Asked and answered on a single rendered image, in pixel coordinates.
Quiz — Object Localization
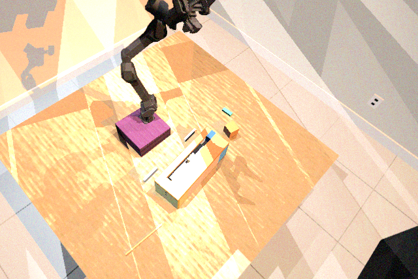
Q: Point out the light blue flat bar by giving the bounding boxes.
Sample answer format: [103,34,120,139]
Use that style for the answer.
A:
[222,107,233,116]

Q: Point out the yellow-orange cube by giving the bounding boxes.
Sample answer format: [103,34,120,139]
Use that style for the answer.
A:
[223,121,239,138]

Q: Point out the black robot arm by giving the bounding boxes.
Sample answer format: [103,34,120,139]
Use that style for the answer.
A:
[120,0,202,124]

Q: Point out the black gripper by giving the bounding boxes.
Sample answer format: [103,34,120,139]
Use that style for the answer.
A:
[172,0,215,21]

